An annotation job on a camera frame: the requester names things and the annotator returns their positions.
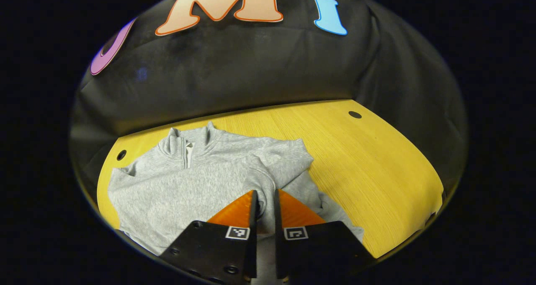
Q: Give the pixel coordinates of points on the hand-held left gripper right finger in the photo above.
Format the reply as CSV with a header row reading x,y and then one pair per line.
x,y
279,251

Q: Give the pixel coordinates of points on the grey sweatshirt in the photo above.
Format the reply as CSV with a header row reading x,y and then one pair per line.
x,y
188,184

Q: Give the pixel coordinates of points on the black backdrop cloth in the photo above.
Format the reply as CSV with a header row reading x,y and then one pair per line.
x,y
251,67

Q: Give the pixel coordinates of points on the black table grommet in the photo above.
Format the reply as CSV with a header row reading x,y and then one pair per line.
x,y
355,114
121,154

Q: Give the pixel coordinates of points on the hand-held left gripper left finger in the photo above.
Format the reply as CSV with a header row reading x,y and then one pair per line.
x,y
252,222

